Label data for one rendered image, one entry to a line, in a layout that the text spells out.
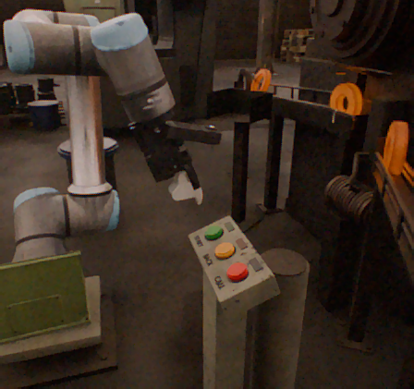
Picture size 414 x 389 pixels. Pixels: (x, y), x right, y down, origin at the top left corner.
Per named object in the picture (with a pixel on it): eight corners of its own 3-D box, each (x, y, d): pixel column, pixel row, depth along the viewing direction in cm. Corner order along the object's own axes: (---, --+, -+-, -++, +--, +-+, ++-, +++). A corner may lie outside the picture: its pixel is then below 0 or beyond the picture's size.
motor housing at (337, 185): (335, 288, 159) (355, 171, 137) (371, 325, 139) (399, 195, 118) (308, 294, 155) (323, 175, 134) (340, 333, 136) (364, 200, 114)
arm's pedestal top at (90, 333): (-8, 368, 113) (-11, 358, 111) (11, 298, 141) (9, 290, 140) (102, 344, 121) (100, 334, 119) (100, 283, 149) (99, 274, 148)
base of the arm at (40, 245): (6, 267, 111) (5, 236, 115) (13, 282, 127) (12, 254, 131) (75, 256, 119) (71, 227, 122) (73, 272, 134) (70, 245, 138)
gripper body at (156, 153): (152, 173, 77) (127, 120, 72) (188, 156, 78) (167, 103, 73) (158, 187, 71) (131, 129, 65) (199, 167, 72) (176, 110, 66)
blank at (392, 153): (393, 184, 110) (380, 183, 111) (397, 136, 113) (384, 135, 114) (406, 168, 96) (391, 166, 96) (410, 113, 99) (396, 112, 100)
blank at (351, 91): (334, 88, 158) (327, 89, 157) (360, 79, 143) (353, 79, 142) (337, 125, 159) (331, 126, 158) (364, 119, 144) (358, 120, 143)
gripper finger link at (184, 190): (179, 212, 78) (162, 176, 74) (204, 200, 79) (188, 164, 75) (182, 219, 76) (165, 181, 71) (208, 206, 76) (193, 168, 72)
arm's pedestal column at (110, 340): (-20, 401, 112) (-27, 382, 108) (6, 309, 147) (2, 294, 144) (117, 369, 122) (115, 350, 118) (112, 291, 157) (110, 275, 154)
